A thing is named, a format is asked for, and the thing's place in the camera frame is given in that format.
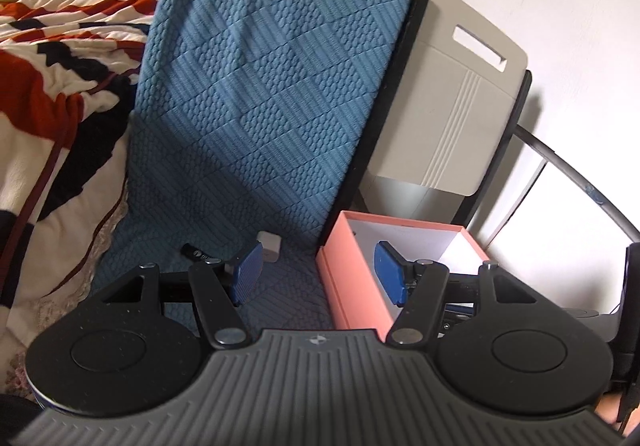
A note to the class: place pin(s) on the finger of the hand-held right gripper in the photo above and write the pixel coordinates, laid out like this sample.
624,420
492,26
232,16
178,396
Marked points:
457,312

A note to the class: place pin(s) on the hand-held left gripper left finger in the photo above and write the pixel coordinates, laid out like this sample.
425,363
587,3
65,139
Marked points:
247,273

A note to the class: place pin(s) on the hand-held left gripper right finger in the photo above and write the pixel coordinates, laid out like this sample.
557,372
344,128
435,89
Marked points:
389,273

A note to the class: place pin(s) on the small white charger cube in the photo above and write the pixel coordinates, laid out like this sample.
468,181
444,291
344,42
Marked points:
271,248

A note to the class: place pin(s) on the pink cardboard box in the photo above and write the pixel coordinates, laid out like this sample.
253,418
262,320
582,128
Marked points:
352,276

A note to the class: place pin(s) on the black flash drive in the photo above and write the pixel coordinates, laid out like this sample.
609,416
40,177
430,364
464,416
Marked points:
197,253

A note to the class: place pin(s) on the person's right forearm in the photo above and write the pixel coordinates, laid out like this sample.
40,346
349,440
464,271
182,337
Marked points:
612,418

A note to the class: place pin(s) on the curved black metal rod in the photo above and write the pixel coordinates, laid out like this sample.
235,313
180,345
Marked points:
575,166

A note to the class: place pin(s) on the blue textured chair cushion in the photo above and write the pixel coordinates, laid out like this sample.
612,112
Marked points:
260,91

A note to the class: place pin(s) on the lace bed skirt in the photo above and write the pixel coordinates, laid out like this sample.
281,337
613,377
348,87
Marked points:
55,286

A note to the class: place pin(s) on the red white black striped blanket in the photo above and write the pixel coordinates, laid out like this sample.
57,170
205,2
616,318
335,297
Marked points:
55,91

